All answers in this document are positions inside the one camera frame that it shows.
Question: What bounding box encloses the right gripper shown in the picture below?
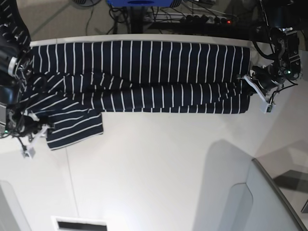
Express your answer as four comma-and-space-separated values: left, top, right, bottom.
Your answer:
0, 108, 48, 143

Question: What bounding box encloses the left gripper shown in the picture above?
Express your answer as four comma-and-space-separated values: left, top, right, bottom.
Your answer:
237, 64, 286, 96

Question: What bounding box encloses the navy white striped t-shirt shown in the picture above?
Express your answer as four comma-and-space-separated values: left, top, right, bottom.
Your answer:
27, 40, 251, 150

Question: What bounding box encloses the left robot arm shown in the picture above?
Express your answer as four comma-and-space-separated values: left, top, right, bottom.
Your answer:
241, 0, 302, 96

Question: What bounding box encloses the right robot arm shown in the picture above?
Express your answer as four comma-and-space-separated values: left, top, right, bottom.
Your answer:
0, 0, 49, 144

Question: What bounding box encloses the black power strip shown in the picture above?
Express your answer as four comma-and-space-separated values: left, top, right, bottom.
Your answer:
180, 14, 234, 26

